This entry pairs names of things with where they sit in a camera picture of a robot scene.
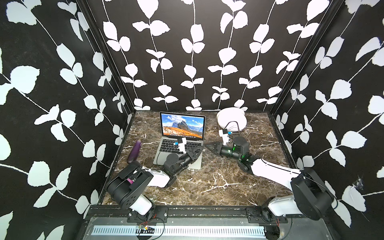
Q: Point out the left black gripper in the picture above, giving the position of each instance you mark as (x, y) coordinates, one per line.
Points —
(190, 155)

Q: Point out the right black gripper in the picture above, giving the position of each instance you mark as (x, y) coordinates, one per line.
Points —
(217, 145)

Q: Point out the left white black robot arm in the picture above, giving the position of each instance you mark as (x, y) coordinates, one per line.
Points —
(127, 188)

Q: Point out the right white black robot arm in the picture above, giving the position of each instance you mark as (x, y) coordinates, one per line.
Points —
(310, 196)

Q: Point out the silver open laptop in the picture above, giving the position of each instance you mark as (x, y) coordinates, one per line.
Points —
(175, 126)

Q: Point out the white plates stack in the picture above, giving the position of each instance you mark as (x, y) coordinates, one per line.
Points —
(232, 114)

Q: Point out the purple eggplant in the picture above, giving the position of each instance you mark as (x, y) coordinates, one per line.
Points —
(133, 155)

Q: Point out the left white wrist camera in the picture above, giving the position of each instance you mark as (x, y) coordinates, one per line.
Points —
(181, 144)

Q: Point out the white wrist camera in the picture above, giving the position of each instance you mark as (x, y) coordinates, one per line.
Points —
(225, 135)
(181, 144)

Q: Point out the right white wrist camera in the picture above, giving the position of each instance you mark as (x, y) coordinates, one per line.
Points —
(225, 135)

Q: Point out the black wire plate rack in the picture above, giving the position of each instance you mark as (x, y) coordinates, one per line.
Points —
(232, 127)

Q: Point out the black front mounting rail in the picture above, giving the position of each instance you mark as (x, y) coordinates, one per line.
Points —
(252, 214)

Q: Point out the white perforated cable duct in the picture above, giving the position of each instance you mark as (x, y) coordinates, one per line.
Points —
(182, 231)

